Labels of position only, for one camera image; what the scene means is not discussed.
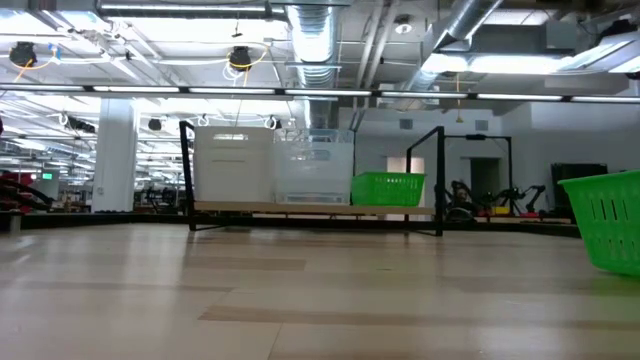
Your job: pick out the smooth silver ventilation duct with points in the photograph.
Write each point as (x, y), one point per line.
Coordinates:
(470, 15)

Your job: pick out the ribbed silver ventilation duct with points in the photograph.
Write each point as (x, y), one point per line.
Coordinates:
(312, 45)

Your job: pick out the red and black machine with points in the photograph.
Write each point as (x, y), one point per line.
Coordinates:
(20, 195)

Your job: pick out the white square column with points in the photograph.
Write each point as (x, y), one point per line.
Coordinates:
(117, 150)

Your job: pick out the green plastic basket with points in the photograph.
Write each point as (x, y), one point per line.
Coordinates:
(610, 225)
(387, 190)

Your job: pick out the person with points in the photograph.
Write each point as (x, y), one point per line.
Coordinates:
(462, 197)

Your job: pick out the white door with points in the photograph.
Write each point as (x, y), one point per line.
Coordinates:
(400, 165)

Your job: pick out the green exit sign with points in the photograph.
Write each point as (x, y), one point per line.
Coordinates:
(47, 176)

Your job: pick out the round white ceiling device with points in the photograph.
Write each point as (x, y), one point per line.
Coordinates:
(403, 29)

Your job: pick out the black background robot arm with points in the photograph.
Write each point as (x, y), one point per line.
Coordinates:
(530, 192)

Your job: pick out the black frame robot station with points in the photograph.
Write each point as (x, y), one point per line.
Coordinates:
(475, 136)

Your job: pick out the black aluminium table frame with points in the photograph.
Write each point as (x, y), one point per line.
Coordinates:
(75, 220)

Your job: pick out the large black screen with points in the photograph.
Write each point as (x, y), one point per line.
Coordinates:
(580, 182)

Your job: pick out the grey metal cylinder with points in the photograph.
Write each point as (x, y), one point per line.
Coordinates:
(14, 222)

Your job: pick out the suspended linear light rail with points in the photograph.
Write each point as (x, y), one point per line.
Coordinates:
(330, 92)

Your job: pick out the black ceiling-hung device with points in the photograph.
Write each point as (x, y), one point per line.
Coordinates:
(240, 57)
(22, 54)

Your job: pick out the black-framed wooden shelf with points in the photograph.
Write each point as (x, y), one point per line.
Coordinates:
(310, 208)

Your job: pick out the bright ceiling light panel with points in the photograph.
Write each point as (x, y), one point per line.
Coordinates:
(500, 64)

